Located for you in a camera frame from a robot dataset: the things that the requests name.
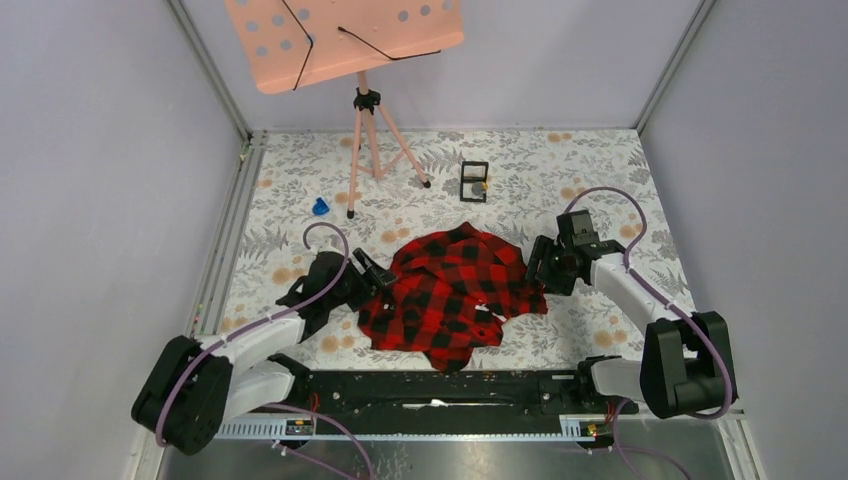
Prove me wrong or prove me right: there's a black brooch holder frame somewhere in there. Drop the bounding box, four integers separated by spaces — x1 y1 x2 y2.
459 161 489 203

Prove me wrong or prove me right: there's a floral patterned table mat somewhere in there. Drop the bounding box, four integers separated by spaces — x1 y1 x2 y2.
203 130 693 333

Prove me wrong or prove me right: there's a small blue plastic object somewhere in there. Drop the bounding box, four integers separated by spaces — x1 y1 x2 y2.
312 197 330 216

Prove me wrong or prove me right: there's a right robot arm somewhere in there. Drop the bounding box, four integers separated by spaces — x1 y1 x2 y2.
526 210 738 419

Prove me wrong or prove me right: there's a pink music stand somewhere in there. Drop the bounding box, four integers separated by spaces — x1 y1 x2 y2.
224 0 465 218

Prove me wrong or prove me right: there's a purple cable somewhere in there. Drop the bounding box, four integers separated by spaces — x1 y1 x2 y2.
153 222 350 448
563 186 737 420

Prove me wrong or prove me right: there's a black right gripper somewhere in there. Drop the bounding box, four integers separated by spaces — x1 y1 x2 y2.
519 234 579 297

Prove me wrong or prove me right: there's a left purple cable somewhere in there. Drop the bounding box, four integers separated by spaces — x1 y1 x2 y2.
153 222 350 448

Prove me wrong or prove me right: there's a red black plaid shirt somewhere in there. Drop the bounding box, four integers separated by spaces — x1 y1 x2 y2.
358 222 548 373

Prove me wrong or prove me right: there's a small round brooch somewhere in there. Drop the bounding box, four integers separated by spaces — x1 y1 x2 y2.
470 182 487 201

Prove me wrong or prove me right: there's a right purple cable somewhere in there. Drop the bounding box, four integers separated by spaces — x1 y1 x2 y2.
563 186 737 420

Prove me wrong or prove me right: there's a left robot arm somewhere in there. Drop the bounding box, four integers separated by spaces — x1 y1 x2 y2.
130 248 397 455

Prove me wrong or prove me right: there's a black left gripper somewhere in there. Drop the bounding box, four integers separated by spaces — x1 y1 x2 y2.
326 248 396 311

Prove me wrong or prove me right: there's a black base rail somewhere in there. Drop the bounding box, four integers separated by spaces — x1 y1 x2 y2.
286 370 609 437

